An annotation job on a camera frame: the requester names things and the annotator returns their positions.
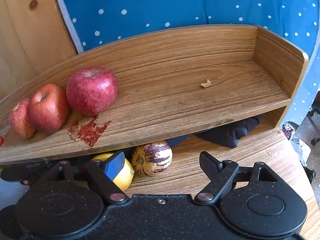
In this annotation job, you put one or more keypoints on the wooden desk shelf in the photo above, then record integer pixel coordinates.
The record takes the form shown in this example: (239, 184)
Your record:
(253, 71)

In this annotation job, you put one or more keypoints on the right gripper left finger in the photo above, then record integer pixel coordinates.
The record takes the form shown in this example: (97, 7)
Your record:
(102, 174)

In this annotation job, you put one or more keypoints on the wooden board behind desk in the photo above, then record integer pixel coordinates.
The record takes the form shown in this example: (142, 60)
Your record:
(34, 37)

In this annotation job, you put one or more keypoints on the black office chair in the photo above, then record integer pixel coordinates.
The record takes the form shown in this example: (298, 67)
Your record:
(314, 110)

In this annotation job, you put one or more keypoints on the small red cherry tomato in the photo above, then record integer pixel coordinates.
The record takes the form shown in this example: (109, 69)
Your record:
(1, 140)

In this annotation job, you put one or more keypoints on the striped pepino melon back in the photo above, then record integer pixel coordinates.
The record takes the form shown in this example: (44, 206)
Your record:
(151, 159)

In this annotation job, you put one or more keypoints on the left red apple on shelf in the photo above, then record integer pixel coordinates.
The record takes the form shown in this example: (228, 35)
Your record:
(19, 119)

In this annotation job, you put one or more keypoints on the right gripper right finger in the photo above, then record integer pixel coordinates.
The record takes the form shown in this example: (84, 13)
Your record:
(220, 174)

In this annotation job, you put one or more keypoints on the right red apple on shelf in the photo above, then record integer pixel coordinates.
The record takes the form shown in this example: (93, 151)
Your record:
(91, 90)

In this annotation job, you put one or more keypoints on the yellow lemon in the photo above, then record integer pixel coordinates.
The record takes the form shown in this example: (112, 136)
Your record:
(125, 176)

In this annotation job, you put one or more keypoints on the middle red apple on shelf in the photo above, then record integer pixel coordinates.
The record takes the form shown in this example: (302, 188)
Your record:
(49, 109)

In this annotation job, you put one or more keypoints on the small dried peel scrap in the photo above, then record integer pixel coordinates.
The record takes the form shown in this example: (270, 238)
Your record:
(206, 84)

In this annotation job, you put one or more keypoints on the blue polka dot fabric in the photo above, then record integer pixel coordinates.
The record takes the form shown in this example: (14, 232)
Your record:
(92, 23)

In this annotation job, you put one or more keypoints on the red apple on shelf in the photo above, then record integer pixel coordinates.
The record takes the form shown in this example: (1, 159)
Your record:
(49, 109)
(19, 119)
(91, 90)

